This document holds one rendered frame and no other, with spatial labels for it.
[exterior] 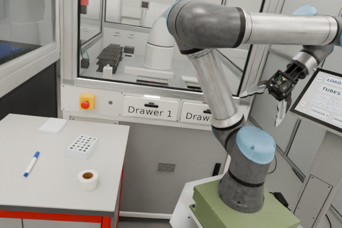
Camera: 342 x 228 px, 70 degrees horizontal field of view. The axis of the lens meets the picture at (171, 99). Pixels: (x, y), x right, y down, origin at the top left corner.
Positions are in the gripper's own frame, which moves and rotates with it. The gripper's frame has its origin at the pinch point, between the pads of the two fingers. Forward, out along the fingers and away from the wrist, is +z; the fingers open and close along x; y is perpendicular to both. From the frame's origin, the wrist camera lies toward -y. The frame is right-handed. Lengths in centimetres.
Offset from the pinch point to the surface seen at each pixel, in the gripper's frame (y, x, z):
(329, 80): -56, 7, -53
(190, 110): -42, -31, 12
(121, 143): -23, -38, 47
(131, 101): -28, -54, 31
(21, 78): -26, -118, 71
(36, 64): -39, -133, 63
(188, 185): -17.0, -1.3, 35.8
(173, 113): -40, -36, 20
